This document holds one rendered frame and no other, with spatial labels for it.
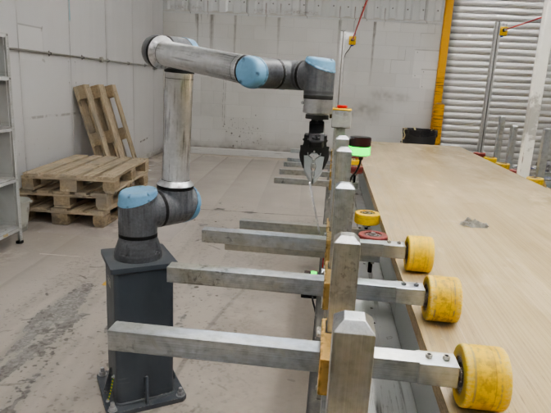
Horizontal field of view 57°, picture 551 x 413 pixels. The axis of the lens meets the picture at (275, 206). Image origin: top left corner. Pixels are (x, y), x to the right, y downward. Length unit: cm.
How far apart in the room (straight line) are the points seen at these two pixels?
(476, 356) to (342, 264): 20
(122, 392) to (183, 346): 153
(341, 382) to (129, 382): 180
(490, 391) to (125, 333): 47
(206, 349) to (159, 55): 133
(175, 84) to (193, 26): 738
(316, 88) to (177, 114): 69
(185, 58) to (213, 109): 754
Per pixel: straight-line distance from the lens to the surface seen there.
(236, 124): 923
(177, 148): 205
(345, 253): 67
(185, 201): 209
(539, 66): 289
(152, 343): 73
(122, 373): 218
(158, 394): 228
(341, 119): 188
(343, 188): 90
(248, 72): 151
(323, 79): 153
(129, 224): 200
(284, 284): 92
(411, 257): 115
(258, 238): 116
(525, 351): 93
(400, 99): 925
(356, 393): 46
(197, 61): 170
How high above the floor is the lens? 130
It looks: 14 degrees down
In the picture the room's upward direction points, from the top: 3 degrees clockwise
